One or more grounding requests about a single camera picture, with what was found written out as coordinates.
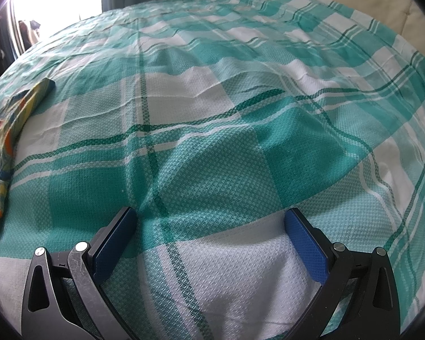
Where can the striped knit sweater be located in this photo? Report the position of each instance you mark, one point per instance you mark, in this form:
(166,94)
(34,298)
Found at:
(7,138)

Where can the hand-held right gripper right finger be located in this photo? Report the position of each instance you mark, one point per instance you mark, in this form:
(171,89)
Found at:
(306,244)

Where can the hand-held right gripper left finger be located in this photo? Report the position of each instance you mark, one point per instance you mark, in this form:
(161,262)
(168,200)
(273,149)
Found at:
(113,244)

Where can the teal plaid bed sheet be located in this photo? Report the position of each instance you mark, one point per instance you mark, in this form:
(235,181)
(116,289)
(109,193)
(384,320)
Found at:
(216,131)

